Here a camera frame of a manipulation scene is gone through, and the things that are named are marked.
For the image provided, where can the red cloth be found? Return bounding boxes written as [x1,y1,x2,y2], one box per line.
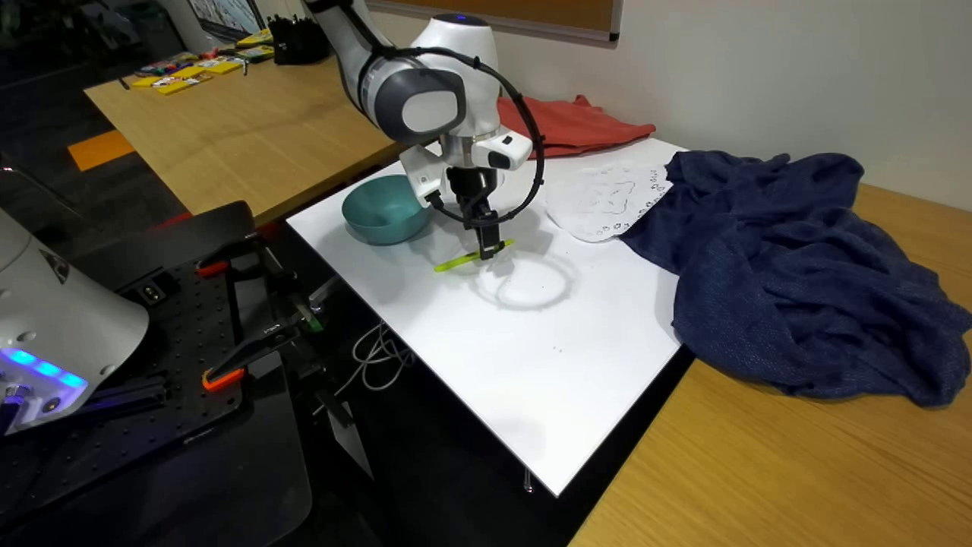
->
[526,93,657,157]

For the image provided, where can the black cable loop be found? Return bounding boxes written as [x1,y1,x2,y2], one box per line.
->
[423,44,550,228]

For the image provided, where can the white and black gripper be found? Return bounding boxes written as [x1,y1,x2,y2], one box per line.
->
[394,134,504,257]

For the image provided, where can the yellow items on desk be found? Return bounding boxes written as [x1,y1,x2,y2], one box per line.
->
[121,35,273,93]

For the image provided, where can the dark blue cloth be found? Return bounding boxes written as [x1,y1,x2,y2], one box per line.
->
[624,153,968,406]

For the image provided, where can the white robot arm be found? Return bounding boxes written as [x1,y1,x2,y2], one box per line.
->
[307,0,529,257]

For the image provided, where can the teal bowl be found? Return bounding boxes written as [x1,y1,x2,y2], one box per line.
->
[341,177,432,245]

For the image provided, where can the white paper sheet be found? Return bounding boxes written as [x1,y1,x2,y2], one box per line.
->
[542,160,670,242]

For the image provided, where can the wooden framed board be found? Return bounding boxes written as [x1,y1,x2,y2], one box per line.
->
[365,0,624,44]

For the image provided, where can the white cable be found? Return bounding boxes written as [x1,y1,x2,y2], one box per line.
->
[332,322,412,397]

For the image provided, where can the white robot base blue lights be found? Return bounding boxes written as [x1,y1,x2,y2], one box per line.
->
[0,214,148,438]

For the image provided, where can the yellow-green highlighter marker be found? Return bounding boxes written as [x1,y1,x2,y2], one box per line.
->
[436,237,518,274]

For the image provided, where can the black pen holder cup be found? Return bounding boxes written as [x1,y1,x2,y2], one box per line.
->
[269,14,332,63]

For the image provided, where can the white board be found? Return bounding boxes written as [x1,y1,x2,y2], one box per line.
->
[288,140,682,491]

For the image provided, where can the black clamp orange handle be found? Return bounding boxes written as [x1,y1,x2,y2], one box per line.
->
[200,319,301,396]

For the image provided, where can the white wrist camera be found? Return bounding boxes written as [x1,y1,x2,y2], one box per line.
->
[470,132,531,170]

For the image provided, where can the black breadboard plate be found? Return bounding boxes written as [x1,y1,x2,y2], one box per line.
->
[0,203,307,520]

